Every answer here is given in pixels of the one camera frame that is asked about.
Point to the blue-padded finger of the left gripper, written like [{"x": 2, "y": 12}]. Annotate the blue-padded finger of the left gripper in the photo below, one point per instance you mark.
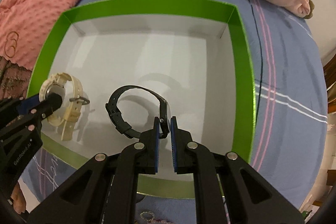
[{"x": 26, "y": 104}]

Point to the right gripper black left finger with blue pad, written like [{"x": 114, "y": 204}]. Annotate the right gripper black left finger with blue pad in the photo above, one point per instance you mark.
[{"x": 104, "y": 189}]

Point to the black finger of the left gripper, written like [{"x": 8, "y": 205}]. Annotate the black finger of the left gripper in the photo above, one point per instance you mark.
[{"x": 44, "y": 109}]

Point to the cream white wristwatch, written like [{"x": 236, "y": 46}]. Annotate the cream white wristwatch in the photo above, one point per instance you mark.
[{"x": 55, "y": 84}]

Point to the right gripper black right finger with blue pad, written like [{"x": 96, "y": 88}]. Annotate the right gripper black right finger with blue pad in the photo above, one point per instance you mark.
[{"x": 227, "y": 189}]

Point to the blue striped bed sheet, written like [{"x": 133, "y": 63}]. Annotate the blue striped bed sheet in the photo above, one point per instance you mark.
[{"x": 291, "y": 98}]

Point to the brown knitted blanket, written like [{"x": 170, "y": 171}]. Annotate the brown knitted blanket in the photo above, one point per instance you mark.
[{"x": 14, "y": 80}]

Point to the green white cardboard box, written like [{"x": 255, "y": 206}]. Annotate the green white cardboard box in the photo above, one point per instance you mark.
[{"x": 194, "y": 53}]

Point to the black wristwatch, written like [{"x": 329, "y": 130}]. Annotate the black wristwatch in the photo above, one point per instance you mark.
[{"x": 132, "y": 114}]

